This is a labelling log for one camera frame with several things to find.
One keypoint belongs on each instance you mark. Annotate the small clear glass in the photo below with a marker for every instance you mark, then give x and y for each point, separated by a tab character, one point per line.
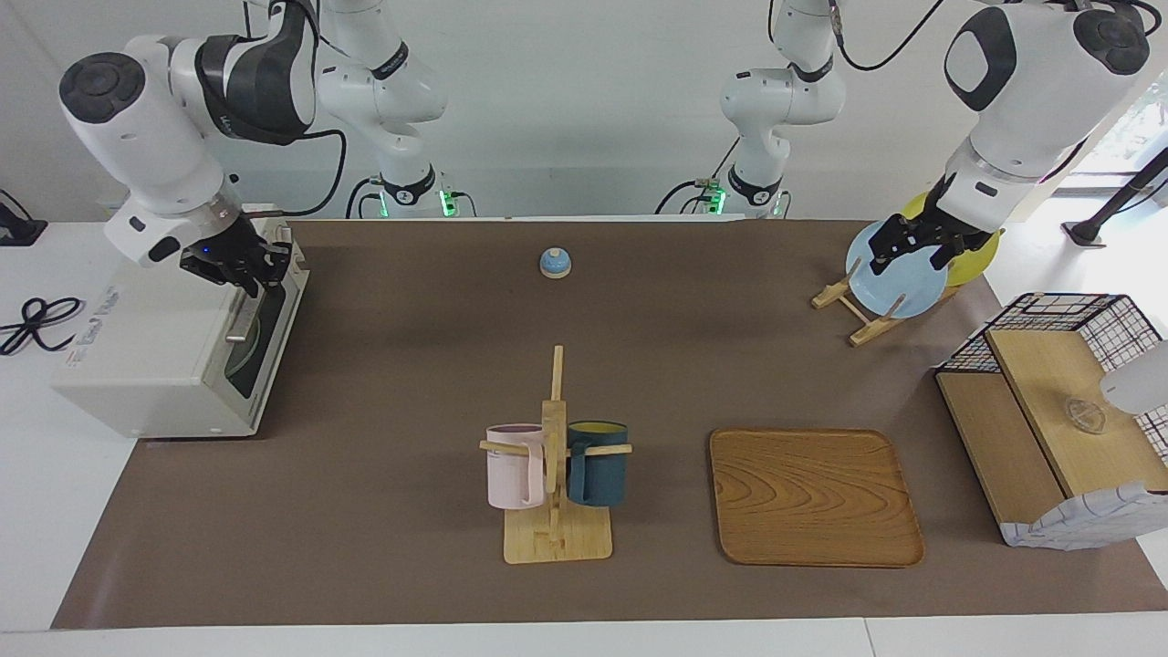
1084	416

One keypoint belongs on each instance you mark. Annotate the cream toaster oven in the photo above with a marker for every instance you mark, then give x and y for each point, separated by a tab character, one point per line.
146	365

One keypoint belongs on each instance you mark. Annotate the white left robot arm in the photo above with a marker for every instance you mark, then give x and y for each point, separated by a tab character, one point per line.
1031	91

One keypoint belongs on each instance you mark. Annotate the wooden plate rack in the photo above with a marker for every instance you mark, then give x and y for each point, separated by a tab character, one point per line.
862	315

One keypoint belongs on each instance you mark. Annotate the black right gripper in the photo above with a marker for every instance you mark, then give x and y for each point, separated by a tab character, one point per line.
228	254

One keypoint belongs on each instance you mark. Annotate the yellow plate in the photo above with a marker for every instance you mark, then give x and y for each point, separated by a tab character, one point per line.
976	260

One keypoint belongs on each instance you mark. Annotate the wooden mug rack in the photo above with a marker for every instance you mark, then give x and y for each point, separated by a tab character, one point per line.
557	538

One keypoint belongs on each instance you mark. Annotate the brown table mat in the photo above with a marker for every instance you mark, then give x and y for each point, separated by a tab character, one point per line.
365	529

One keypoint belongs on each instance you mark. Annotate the white rounded camera housing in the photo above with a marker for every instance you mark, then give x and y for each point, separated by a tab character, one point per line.
1141	379

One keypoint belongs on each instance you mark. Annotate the dark blue mug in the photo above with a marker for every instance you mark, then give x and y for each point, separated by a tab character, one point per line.
598	474

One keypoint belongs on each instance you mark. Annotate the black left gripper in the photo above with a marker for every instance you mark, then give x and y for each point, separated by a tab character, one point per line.
940	230

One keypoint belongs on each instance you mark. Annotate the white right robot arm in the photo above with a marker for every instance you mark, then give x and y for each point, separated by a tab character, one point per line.
146	137

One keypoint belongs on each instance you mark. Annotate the wooden serving tray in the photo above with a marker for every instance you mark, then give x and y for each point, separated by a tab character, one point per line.
812	497

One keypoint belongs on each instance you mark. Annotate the small blue white bell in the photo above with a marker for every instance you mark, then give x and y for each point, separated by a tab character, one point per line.
556	264

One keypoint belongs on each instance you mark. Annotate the glass toaster oven door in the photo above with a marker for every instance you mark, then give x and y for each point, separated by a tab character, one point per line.
269	338

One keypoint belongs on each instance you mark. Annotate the black stand leg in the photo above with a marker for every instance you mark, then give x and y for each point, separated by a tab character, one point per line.
1109	205

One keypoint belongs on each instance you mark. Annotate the black desk mount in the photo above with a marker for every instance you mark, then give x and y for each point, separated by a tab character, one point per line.
18	228

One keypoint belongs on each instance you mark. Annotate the pink mug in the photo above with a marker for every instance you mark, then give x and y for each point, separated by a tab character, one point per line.
513	474

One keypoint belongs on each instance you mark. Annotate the light blue plate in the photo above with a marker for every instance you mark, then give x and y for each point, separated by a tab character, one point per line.
899	287

